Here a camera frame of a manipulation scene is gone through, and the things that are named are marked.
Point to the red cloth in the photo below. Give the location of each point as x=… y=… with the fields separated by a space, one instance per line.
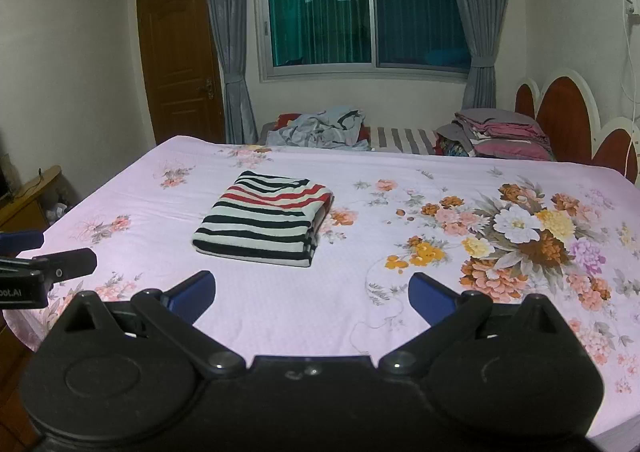
x=285 y=120

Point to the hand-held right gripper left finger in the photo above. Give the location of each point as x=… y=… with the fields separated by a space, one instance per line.
x=192 y=294

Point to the pink floral bed sheet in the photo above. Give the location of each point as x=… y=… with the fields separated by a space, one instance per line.
x=150 y=212

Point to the brown wooden door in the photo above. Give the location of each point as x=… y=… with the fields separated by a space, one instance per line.
x=175 y=62

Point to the stack of folded pink bedding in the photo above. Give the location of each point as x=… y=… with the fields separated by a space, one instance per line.
x=500 y=137

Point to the striped knit sweater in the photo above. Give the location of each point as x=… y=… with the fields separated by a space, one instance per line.
x=260 y=222

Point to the grey striped pillow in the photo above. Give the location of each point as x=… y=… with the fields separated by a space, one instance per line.
x=400 y=138

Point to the grey curtain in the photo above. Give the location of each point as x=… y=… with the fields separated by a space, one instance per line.
x=480 y=7
x=230 y=32

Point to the red and white headboard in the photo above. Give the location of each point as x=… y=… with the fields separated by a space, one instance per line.
x=565 y=117

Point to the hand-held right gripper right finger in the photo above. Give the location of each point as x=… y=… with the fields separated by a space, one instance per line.
x=430 y=297

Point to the wooden side cabinet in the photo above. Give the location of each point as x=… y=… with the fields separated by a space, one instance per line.
x=25 y=207

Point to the white wall socket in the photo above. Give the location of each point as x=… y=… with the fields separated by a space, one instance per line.
x=631 y=10

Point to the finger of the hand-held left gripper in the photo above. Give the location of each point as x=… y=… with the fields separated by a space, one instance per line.
x=20 y=240
x=70 y=264

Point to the sliding glass window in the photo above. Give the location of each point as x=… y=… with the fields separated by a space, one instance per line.
x=320 y=17

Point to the pile of blue-grey clothes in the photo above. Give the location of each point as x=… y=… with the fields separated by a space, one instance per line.
x=320 y=130

